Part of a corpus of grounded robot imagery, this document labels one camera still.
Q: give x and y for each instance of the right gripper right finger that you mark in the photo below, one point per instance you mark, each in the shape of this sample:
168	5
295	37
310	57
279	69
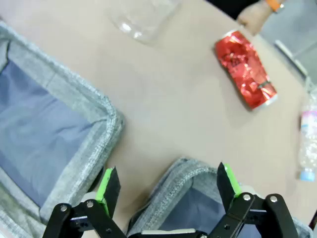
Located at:
226	183

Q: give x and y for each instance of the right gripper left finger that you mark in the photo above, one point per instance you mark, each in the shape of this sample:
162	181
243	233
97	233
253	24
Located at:
110	188

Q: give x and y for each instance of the clear plastic water bottle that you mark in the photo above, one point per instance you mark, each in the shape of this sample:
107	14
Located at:
308	138

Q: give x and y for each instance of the crushed red drink can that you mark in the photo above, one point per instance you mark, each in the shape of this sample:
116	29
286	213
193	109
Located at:
242	69

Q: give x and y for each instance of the clear plastic cup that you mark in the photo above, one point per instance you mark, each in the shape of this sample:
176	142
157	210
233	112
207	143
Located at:
141	22

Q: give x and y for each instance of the person's left hand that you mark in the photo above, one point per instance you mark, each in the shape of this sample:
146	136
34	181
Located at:
255	17

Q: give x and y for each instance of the grey fabric basket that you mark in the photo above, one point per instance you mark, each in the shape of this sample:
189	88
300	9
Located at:
37	124
173	188

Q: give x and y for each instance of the white table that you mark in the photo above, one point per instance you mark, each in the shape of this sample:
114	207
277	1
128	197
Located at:
292	58

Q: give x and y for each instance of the orange wristwatch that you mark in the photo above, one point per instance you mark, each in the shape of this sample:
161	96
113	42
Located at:
272	3

